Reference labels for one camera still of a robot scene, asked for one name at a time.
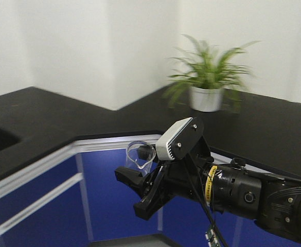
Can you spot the green circuit board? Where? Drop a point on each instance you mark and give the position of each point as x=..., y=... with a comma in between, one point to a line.
x=211, y=237

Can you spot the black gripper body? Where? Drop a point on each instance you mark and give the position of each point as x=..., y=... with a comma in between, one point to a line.
x=184, y=176

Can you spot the green potted plant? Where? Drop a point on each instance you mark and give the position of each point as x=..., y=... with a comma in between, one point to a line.
x=209, y=76

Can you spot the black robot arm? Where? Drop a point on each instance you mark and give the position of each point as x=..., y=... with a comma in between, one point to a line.
x=273, y=202

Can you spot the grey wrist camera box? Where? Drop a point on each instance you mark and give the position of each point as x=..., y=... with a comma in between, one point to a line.
x=179, y=139

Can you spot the clear glass beaker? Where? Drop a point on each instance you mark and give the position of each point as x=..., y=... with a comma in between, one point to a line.
x=132, y=160

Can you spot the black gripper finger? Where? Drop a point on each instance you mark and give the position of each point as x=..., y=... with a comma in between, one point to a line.
x=145, y=152
x=153, y=190

